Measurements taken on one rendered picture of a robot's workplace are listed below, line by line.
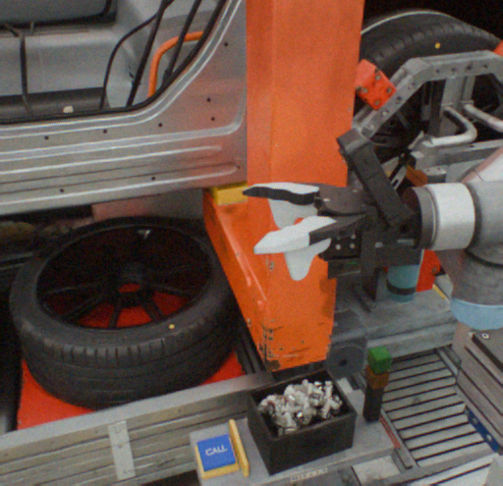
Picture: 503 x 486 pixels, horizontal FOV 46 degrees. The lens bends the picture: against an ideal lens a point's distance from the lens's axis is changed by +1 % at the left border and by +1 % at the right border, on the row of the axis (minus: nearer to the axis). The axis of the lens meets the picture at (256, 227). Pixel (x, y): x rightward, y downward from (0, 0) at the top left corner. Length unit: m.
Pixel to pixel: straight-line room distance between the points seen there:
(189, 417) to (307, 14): 1.03
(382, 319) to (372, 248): 1.40
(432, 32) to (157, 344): 1.05
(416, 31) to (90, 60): 1.23
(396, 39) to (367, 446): 0.98
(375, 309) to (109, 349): 0.94
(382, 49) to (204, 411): 1.03
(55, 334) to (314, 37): 1.01
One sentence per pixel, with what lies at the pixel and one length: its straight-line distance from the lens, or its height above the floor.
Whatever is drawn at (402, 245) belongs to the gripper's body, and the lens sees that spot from 0.68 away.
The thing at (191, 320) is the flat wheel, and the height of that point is 0.50.
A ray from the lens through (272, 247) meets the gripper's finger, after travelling 0.57.
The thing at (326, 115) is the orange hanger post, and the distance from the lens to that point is 1.08.
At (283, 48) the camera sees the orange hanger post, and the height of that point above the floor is 1.29.
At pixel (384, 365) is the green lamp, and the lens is 1.31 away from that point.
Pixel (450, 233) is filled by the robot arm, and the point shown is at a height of 1.22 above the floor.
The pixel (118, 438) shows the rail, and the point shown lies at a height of 0.33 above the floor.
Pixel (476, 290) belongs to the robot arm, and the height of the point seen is 1.12.
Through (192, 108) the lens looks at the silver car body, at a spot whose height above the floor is 0.98.
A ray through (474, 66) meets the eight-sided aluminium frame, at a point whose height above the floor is 1.10.
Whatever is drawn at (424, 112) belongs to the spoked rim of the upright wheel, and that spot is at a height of 0.95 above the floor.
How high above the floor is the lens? 1.57
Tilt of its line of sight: 33 degrees down
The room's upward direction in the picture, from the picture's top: straight up
